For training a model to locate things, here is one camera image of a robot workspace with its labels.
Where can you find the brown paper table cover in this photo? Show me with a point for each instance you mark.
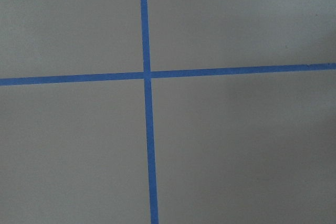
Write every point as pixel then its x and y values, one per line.
pixel 167 111

